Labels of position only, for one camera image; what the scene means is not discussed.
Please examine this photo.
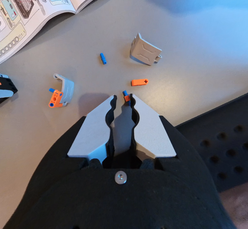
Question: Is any grey ribbed panel piece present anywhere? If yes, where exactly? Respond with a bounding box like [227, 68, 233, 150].
[130, 33, 162, 66]

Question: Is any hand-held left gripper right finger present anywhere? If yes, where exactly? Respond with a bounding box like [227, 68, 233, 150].
[129, 94, 177, 161]

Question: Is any orange beam piece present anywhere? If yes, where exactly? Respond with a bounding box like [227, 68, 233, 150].
[131, 78, 149, 86]

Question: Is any grey curved panel orange connector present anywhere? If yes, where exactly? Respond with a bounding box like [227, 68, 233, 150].
[48, 73, 74, 109]

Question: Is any blue pin with orange connector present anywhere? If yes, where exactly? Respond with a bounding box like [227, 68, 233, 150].
[122, 90, 131, 106]

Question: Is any partly built toy robot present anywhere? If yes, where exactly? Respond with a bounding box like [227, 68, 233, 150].
[0, 74, 18, 105]

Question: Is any black perforated chair seat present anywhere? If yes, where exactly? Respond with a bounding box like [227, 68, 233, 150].
[175, 93, 248, 193]

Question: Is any open instruction booklet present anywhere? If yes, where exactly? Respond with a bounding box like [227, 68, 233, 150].
[0, 0, 129, 64]

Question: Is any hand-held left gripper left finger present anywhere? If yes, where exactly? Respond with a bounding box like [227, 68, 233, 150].
[67, 95, 117, 164]

